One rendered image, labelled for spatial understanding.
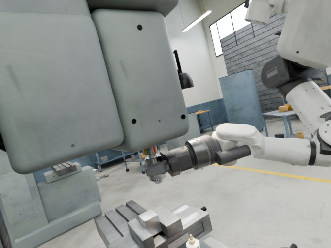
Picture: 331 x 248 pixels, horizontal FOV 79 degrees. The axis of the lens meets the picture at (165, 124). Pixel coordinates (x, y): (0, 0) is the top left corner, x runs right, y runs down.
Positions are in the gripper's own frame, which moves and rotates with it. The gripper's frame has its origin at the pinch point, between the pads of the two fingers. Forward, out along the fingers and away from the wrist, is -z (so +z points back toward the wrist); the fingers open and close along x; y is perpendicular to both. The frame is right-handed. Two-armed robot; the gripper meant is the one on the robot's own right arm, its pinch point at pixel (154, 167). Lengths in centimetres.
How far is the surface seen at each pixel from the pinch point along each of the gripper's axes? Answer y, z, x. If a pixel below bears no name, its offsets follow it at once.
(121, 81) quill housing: -22.8, -3.7, 11.8
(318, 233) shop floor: 125, 135, -83
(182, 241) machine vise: 30.2, 3.6, -9.6
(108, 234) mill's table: 33, -23, -37
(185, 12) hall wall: -415, 418, -823
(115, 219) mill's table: 33, -20, -48
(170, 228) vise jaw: 23.5, 0.7, -8.3
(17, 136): -16.6, -21.6, 19.9
